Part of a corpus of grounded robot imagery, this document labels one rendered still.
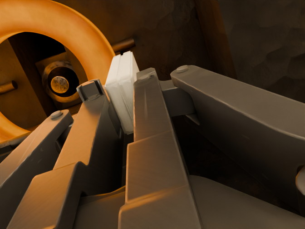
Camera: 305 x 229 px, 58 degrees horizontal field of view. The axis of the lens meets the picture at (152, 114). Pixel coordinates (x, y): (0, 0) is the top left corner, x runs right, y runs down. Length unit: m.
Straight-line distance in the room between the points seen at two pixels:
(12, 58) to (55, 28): 0.11
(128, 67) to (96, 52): 0.13
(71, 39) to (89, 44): 0.02
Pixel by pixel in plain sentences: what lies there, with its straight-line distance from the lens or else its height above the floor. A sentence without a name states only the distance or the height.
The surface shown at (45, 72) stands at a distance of 0.41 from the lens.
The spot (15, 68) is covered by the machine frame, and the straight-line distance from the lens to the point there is 0.39.
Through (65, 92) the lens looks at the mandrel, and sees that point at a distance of 0.39.
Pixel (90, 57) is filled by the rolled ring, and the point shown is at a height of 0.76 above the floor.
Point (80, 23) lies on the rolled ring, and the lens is 0.29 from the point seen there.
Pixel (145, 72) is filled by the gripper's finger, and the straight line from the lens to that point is 0.16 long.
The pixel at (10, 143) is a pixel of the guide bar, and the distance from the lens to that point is 0.31.
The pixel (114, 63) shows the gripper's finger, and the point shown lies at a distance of 0.18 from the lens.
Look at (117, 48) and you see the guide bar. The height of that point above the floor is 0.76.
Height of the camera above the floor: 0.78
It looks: 18 degrees down
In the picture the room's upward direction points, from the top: 20 degrees counter-clockwise
